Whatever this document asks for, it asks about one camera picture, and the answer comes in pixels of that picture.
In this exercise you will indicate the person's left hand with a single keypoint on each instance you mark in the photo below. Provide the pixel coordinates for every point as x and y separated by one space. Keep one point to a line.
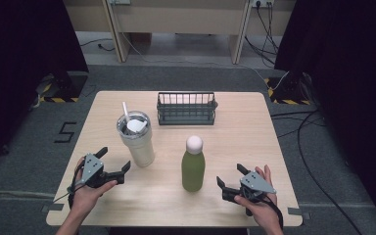
88 196

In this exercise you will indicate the green bottle with white cap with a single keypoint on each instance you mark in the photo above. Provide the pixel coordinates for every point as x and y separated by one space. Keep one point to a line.
193 169

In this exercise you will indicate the grey tape strip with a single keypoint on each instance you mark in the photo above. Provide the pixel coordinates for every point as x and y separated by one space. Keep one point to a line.
53 207
298 212

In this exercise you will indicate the cream tumbler with straw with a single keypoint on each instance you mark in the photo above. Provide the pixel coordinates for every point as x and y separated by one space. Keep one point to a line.
138 143

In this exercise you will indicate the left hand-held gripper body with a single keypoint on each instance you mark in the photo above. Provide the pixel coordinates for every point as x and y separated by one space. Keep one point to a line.
93 173

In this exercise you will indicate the dark curtain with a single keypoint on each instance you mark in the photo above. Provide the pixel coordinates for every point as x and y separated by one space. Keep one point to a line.
19 65
352 81

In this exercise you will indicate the beige desk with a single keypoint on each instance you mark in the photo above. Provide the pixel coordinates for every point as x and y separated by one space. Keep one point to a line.
176 16

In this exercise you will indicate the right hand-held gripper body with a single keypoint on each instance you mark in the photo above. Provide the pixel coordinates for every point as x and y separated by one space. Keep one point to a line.
256 184

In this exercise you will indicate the white power strip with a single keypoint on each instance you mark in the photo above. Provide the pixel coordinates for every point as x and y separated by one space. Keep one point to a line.
262 2

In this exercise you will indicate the person's right hand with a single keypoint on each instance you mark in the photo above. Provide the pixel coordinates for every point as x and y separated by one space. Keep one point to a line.
262 210

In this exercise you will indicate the black stand base striped tape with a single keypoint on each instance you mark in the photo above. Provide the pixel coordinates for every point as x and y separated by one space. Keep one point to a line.
63 86
289 89

